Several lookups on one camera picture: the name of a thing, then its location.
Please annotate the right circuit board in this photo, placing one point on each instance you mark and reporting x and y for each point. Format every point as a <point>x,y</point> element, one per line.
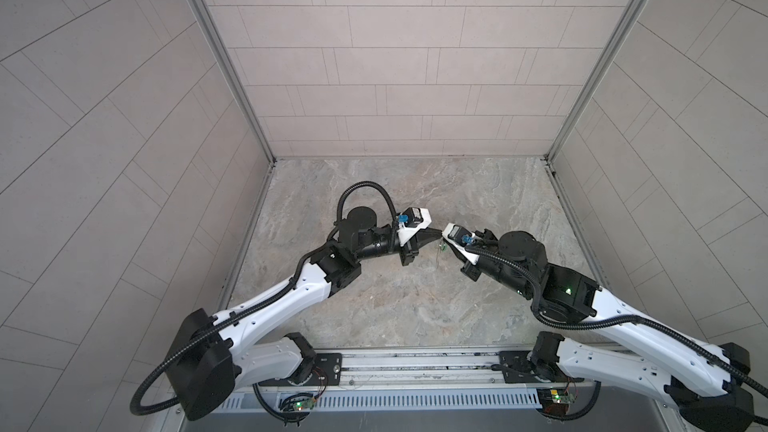
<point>555,402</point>

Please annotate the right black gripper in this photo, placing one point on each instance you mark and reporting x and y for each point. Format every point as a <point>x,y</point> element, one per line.
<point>467,268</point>

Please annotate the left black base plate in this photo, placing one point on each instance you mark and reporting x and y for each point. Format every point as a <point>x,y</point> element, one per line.
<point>323,370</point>

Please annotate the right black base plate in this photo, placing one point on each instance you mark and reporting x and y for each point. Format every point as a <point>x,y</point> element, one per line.
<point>518,367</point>

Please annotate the aluminium mounting rail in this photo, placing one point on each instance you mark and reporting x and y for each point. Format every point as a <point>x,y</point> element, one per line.
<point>398,368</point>

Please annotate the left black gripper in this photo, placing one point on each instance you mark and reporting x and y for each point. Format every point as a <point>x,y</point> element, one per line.
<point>423,238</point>

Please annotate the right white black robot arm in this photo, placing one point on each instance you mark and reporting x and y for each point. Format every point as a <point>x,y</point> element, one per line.
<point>594,335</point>

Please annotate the metal key holder plate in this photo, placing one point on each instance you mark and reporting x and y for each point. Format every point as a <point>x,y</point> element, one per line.
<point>438,255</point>

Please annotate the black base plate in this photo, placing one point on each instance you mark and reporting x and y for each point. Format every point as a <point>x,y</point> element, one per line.
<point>518,367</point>
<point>323,370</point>

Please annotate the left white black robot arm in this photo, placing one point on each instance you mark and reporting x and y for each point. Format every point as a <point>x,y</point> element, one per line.
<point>213,354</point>

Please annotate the circuit board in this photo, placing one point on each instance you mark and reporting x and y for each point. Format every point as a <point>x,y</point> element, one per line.
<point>555,402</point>
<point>298,403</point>

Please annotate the perforated vent strip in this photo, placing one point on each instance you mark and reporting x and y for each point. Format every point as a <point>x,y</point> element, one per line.
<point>358,400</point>

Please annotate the left circuit board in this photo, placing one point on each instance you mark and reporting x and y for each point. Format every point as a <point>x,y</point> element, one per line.
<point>298,403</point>

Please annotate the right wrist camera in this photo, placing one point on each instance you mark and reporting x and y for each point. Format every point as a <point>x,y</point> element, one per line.
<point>458,235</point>

